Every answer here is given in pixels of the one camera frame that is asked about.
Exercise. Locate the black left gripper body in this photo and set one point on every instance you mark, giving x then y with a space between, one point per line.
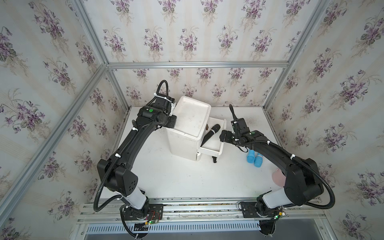
169 121

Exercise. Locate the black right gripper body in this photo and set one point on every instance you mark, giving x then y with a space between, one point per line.
229 136

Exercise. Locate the white plastic drawer cabinet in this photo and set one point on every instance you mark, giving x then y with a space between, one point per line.
183 139

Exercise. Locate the white bottom drawer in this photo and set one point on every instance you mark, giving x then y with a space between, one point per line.
198 156

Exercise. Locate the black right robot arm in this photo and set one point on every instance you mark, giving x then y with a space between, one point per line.
303 185

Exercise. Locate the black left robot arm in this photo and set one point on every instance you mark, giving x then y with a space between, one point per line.
118 182

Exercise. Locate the pink cup with items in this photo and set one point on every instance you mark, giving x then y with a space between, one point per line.
279 178

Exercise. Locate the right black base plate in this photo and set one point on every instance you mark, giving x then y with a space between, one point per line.
255 209

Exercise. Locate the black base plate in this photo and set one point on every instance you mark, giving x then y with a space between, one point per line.
255 209
151 213

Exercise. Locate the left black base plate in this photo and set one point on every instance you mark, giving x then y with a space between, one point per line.
151 213

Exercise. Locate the white slotted cable duct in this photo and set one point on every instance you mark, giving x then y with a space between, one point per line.
175 227

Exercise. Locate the aluminium mounting rail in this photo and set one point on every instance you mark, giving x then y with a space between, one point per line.
174 210

